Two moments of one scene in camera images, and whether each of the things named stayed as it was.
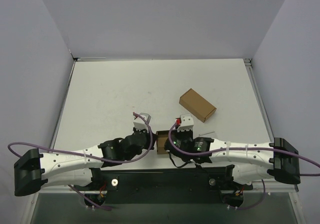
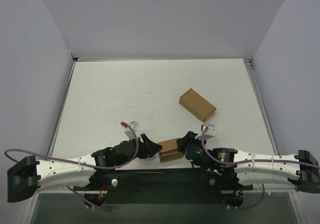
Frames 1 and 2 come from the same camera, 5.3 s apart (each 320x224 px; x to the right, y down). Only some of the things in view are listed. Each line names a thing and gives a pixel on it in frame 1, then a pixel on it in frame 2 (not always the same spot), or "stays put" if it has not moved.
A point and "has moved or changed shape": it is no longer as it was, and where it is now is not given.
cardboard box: (161, 136) has moved or changed shape
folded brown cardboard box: (197, 104) stays put
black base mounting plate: (167, 186) stays put
